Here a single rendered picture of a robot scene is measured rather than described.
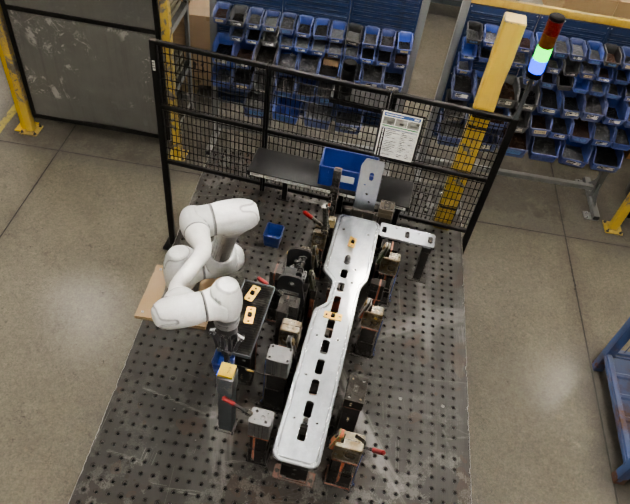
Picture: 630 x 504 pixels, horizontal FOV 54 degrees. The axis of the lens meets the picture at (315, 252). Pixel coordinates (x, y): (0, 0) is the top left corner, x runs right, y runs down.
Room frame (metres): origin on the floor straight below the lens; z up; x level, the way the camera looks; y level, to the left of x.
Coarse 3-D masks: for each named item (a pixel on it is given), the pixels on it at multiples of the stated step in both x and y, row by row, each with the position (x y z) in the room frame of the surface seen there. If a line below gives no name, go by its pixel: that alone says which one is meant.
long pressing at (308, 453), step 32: (352, 224) 2.27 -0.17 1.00; (352, 256) 2.05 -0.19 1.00; (352, 288) 1.85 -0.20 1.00; (320, 320) 1.64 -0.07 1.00; (352, 320) 1.67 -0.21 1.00; (320, 384) 1.32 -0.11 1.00; (288, 416) 1.15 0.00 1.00; (320, 416) 1.17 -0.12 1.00; (288, 448) 1.02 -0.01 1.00; (320, 448) 1.04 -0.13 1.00
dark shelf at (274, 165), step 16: (256, 160) 2.63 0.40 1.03; (272, 160) 2.65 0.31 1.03; (288, 160) 2.67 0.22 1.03; (304, 160) 2.69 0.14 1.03; (256, 176) 2.53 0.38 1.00; (272, 176) 2.52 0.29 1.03; (288, 176) 2.53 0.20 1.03; (304, 176) 2.55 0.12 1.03; (384, 176) 2.66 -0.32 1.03; (352, 192) 2.48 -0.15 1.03; (384, 192) 2.52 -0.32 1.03; (400, 192) 2.54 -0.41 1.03; (400, 208) 2.43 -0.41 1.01
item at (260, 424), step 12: (252, 408) 1.13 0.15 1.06; (252, 420) 1.08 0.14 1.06; (264, 420) 1.09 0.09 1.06; (252, 432) 1.08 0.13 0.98; (264, 432) 1.07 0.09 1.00; (252, 444) 1.08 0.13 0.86; (264, 444) 1.07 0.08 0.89; (252, 456) 1.08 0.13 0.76; (264, 456) 1.07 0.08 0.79; (264, 468) 1.06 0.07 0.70
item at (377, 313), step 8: (368, 312) 1.69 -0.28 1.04; (376, 312) 1.70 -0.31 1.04; (368, 320) 1.69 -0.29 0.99; (376, 320) 1.68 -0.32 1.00; (368, 328) 1.69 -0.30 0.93; (376, 328) 1.68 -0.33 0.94; (360, 336) 1.69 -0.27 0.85; (368, 336) 1.69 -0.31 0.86; (376, 336) 1.72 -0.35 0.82; (360, 344) 1.69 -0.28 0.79; (368, 344) 1.68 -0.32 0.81; (352, 352) 1.69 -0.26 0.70; (360, 352) 1.69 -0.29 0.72; (368, 352) 1.69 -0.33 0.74
